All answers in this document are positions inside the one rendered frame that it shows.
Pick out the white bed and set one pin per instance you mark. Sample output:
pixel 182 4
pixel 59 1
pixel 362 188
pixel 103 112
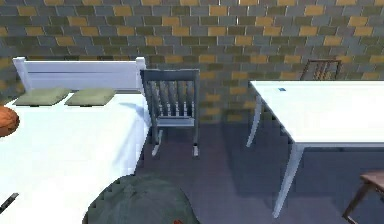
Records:
pixel 66 140

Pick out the grey green cap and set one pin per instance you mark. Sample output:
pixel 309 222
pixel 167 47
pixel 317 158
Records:
pixel 140 203

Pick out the olive green pillow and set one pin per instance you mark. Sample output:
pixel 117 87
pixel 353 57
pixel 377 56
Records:
pixel 90 97
pixel 41 96

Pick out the dark brown wooden chair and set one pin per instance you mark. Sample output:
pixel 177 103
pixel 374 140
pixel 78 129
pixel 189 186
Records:
pixel 321 70

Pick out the orange basketball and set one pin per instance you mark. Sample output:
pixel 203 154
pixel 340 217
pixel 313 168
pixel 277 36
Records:
pixel 6 120

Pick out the brown wooden stool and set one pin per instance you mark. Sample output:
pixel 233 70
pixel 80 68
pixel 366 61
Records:
pixel 366 193

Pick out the thin black stick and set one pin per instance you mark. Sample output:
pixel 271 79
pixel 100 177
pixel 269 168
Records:
pixel 8 201

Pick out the grey wooden chair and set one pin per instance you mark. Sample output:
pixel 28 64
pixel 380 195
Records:
pixel 173 100

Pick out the small blue card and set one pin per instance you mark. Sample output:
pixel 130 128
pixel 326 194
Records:
pixel 282 89

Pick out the white table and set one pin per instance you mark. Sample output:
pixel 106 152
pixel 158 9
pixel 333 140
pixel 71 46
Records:
pixel 330 113

